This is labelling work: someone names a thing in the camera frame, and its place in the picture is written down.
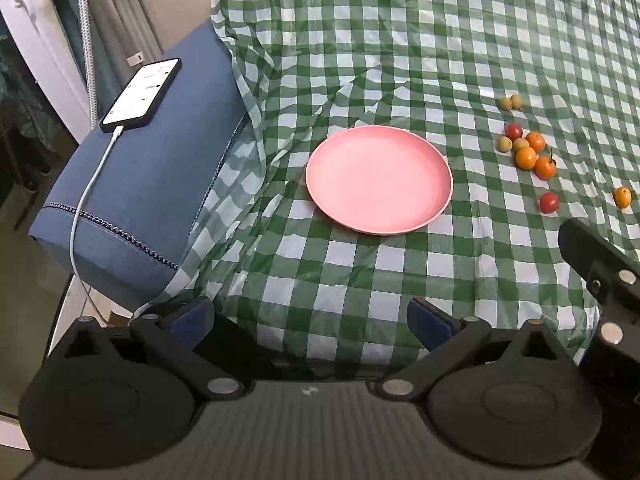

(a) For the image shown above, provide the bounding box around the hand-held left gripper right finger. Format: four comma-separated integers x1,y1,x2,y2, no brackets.
367,297,578,401

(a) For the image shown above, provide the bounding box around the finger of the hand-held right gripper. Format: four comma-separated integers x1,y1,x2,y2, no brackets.
558,218,640,356

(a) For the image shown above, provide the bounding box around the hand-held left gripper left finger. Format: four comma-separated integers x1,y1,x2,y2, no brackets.
47,296,246,401

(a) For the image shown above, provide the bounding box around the orange cherry tomato with stem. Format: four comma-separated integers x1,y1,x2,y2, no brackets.
534,149,558,181

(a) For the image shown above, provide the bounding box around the pink plate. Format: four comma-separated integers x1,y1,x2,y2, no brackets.
305,126,454,236

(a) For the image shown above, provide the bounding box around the white furniture edge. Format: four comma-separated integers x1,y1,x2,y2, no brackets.
47,272,118,358

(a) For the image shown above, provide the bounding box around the blue cushion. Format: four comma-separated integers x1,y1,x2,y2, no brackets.
27,25,251,306

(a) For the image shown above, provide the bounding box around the black smartphone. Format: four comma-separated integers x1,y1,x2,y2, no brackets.
100,57,182,134

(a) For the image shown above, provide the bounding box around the green checked tablecloth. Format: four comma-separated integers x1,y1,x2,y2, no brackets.
150,0,640,381

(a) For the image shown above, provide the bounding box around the grey curtain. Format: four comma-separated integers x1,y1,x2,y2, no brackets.
92,0,166,106

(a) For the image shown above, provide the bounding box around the white charging cable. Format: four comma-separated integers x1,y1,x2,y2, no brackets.
69,126,146,318

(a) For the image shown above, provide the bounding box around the braided grey cable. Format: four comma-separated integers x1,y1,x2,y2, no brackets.
77,0,99,127

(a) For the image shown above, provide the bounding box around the white door frame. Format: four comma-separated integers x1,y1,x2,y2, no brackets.
0,0,93,143

